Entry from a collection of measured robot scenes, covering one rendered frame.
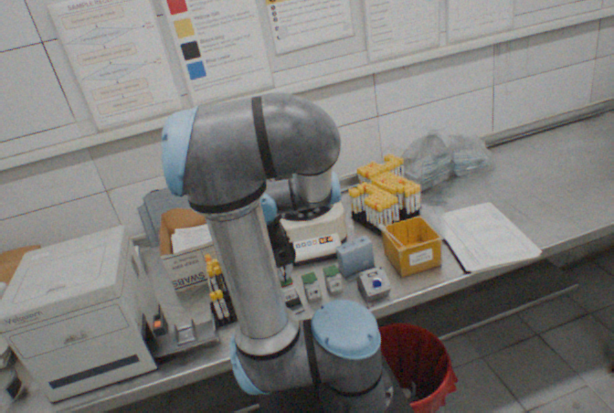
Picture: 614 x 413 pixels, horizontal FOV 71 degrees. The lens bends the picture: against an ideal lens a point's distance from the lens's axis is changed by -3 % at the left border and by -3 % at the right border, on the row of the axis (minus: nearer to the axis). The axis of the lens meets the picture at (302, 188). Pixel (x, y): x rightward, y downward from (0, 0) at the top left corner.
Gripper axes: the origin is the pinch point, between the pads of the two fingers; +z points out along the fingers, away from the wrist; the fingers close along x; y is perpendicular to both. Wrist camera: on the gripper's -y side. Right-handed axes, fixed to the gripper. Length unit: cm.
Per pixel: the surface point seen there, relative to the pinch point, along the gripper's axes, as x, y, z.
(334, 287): -12.9, -1.8, 7.2
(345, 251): -19.1, 2.5, -0.1
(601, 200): -107, -4, 10
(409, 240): -41.8, 7.1, 7.7
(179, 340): 31.4, -2.7, 5.9
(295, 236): -9.0, 20.8, 1.9
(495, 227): -68, 0, 8
